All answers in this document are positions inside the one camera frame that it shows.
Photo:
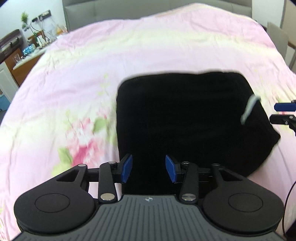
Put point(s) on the wooden side cabinet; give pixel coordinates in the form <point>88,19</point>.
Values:
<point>25,67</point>

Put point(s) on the green potted plant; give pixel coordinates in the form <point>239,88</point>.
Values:
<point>24,19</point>

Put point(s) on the black pants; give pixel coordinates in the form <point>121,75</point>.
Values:
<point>185,115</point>

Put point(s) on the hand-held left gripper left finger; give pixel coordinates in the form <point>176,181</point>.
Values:
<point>127,168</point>

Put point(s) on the wall power strip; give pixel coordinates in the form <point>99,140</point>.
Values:
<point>42,15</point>

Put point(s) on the blue bin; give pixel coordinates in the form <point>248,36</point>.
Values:
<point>3,102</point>

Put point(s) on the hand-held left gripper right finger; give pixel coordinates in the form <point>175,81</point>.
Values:
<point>170,169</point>

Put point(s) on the pink floral blanket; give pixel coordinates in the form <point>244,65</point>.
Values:
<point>138,46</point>

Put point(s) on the grey padded headboard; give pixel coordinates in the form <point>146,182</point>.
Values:
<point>92,11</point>

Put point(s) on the dark brown suitcase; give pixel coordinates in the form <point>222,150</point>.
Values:
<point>10,41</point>

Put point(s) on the light flat board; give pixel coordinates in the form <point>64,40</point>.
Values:
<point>277,39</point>

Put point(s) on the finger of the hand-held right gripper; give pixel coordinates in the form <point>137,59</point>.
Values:
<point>283,106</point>
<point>279,119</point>

